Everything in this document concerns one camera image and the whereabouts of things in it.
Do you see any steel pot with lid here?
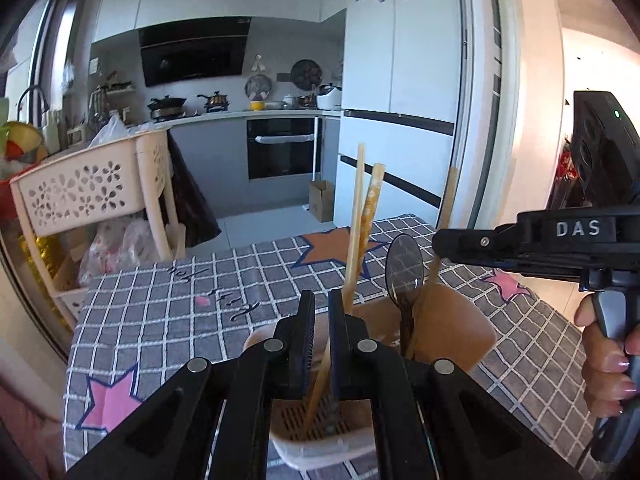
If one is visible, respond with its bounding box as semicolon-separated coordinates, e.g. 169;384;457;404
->
196;91;232;112

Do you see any white plastic bag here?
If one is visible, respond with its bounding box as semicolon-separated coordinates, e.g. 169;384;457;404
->
90;112;131;148

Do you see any cream plastic trolley rack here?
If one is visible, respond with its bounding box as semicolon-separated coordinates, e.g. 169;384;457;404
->
10;130;187;321

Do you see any cardboard box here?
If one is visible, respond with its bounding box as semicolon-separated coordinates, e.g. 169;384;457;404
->
307;180;336;223

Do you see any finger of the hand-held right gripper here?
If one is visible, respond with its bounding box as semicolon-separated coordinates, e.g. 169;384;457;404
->
431;225;523;268

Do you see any pink star sticker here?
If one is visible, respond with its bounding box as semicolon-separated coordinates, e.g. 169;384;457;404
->
82;362;146;433
482;267;533;303

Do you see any white rice cooker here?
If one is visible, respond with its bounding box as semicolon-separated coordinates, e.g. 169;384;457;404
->
317;85;345;111

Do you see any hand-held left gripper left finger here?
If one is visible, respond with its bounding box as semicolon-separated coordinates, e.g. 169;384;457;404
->
65;289;317;480

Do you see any yellow green colander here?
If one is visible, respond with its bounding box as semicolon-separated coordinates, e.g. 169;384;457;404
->
0;120;48;161

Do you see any orange star sticker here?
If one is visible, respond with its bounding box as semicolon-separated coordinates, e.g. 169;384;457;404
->
292;227;388;281

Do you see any grey checked tablecloth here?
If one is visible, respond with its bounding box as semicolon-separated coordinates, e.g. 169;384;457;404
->
62;214;596;480

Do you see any black built-in oven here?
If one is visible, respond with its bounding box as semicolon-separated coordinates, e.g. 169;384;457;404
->
246;116;318;181

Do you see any dark hanging cloth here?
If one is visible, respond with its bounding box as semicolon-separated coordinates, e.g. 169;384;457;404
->
167;130;222;248

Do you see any curved kitchen faucet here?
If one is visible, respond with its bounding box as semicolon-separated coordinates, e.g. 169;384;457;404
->
17;85;51;126

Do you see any dark translucent spoon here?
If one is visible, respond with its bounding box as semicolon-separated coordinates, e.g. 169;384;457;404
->
385;233;426;356

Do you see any clear plastic bag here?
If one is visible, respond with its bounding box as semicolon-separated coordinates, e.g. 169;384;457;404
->
77;215;161;288

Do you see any gold foil decoration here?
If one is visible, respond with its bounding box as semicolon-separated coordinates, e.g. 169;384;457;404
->
20;235;66;291

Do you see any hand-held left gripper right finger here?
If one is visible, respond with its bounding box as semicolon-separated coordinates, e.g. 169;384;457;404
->
328;287;583;480

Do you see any patterned bamboo chopstick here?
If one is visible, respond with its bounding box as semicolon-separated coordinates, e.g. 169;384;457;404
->
350;162;386;281

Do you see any black range hood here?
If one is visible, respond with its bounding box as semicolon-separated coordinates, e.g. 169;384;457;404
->
138;16;251;88

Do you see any person's right hand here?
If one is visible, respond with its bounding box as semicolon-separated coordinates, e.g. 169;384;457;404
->
574;296;640;418

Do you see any black wok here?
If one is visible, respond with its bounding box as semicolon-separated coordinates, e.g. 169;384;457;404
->
147;96;188;120

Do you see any round dark hanging pan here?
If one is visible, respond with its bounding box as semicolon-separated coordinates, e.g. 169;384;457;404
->
291;59;324;91

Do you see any grey kitchen base cabinet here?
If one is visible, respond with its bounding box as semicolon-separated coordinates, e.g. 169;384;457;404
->
167;110;343;221

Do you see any white plastic utensil holder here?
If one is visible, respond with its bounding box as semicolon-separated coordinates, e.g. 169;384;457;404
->
242;282;498;471

